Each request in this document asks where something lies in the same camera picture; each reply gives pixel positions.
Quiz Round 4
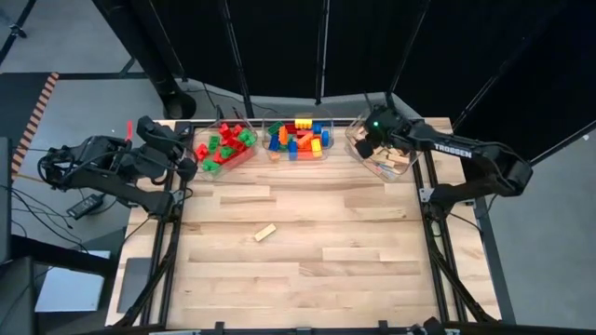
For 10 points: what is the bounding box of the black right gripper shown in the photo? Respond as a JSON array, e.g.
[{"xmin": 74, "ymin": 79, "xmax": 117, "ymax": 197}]
[{"xmin": 354, "ymin": 104, "xmax": 413, "ymax": 161}]

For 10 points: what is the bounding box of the grey flat panel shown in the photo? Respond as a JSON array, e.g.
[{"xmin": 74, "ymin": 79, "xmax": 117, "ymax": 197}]
[{"xmin": 115, "ymin": 256, "xmax": 155, "ymax": 315}]

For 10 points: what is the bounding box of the metal curtain pole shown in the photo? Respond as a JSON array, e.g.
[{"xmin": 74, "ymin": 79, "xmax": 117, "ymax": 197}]
[
  {"xmin": 218, "ymin": 0, "xmax": 256, "ymax": 119},
  {"xmin": 385, "ymin": 0, "xmax": 432, "ymax": 112},
  {"xmin": 314, "ymin": 0, "xmax": 332, "ymax": 106},
  {"xmin": 452, "ymin": 0, "xmax": 568, "ymax": 130}
]

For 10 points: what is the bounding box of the person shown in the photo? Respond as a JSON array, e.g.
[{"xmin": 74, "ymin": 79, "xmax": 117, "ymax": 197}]
[{"xmin": 409, "ymin": 315, "xmax": 449, "ymax": 335}]

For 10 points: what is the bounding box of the black metal bar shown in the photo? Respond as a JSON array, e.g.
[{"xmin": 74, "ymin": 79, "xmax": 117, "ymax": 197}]
[{"xmin": 530, "ymin": 119, "xmax": 596, "ymax": 165}]

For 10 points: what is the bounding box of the white flat sheet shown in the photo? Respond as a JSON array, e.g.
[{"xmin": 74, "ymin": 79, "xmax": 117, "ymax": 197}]
[{"xmin": 34, "ymin": 249, "xmax": 112, "ymax": 314}]

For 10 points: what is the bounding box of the black power adapter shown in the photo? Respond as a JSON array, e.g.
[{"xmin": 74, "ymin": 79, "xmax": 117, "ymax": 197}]
[{"xmin": 65, "ymin": 193, "xmax": 105, "ymax": 221}]

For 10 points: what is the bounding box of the black mat with hazard stripes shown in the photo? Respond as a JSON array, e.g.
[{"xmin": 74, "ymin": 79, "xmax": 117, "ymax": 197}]
[{"xmin": 0, "ymin": 71, "xmax": 61, "ymax": 178}]

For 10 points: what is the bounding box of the black floor bar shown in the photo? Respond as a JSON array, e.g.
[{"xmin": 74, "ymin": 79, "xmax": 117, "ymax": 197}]
[{"xmin": 58, "ymin": 56, "xmax": 150, "ymax": 81}]

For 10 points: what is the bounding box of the black floor stand column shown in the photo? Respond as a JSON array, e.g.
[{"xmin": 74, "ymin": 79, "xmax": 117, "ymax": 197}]
[{"xmin": 90, "ymin": 0, "xmax": 197, "ymax": 121}]

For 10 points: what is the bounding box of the black tripod stand leg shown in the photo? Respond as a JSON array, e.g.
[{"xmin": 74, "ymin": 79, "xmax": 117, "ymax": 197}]
[{"xmin": 0, "ymin": 0, "xmax": 38, "ymax": 66}]

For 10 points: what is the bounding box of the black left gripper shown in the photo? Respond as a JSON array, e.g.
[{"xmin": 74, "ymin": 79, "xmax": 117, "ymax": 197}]
[{"xmin": 135, "ymin": 114, "xmax": 199, "ymax": 183}]

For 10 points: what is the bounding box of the black curtain panel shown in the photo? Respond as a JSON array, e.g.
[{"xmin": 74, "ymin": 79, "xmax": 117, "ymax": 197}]
[
  {"xmin": 90, "ymin": 0, "xmax": 246, "ymax": 97},
  {"xmin": 454, "ymin": 0, "xmax": 596, "ymax": 162},
  {"xmin": 223, "ymin": 0, "xmax": 327, "ymax": 100},
  {"xmin": 323, "ymin": 0, "xmax": 429, "ymax": 99},
  {"xmin": 395, "ymin": 0, "xmax": 567, "ymax": 131}
]

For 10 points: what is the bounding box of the clear plastic bin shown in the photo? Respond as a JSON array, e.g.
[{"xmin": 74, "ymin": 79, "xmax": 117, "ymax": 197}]
[
  {"xmin": 178, "ymin": 114, "xmax": 260, "ymax": 181},
  {"xmin": 261, "ymin": 110, "xmax": 336, "ymax": 163},
  {"xmin": 343, "ymin": 108, "xmax": 426, "ymax": 183}
]

